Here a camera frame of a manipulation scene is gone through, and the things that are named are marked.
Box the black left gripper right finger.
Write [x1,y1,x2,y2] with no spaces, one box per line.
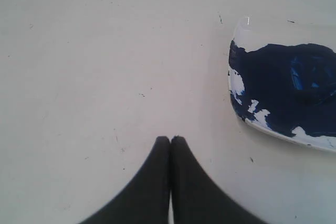
[170,136,264,224]

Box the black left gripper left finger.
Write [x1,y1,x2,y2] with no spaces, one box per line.
[82,136,170,223]

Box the white plate with blue paint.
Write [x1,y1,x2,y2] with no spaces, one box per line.
[228,17,335,152]

